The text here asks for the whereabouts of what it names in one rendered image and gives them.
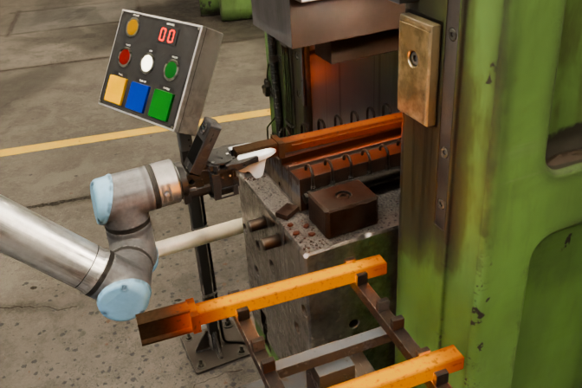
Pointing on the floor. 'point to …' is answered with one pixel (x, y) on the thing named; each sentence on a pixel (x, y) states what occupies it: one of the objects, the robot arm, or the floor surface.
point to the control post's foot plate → (203, 354)
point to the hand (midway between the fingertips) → (268, 146)
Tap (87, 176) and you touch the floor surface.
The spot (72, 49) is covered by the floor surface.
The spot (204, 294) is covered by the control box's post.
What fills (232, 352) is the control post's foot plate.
